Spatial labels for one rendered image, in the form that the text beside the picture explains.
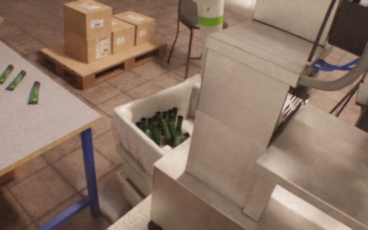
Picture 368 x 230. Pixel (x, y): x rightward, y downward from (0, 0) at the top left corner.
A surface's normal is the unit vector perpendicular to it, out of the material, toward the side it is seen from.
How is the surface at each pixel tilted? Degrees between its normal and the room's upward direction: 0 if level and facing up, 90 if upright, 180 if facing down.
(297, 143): 0
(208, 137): 90
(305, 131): 0
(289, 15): 90
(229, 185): 90
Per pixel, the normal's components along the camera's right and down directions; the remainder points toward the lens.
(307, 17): -0.63, 0.41
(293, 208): 0.12, -0.79
